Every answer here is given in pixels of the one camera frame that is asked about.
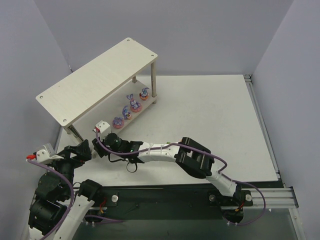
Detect purple bunny with pink base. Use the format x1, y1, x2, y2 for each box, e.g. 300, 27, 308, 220
122, 105, 132, 120

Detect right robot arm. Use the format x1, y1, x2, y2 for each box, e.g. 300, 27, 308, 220
92, 133, 242, 202

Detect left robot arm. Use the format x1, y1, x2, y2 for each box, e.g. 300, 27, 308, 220
26, 140, 105, 240

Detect white wooden two-tier shelf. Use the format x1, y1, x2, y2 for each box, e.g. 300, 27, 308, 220
36, 37, 158, 150

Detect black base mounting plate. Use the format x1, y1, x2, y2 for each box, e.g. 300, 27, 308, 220
78, 180, 253, 221

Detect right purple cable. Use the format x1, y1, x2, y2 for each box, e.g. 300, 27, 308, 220
93, 129, 267, 226

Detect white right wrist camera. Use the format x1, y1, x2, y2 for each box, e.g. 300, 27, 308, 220
93, 120, 112, 137

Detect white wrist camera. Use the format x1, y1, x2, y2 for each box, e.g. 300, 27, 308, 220
26, 143, 63, 165
93, 120, 112, 137

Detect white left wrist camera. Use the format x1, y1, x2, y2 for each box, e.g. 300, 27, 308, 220
26, 143, 63, 165

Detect aluminium frame rail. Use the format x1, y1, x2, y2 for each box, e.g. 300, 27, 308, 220
217, 187, 299, 210

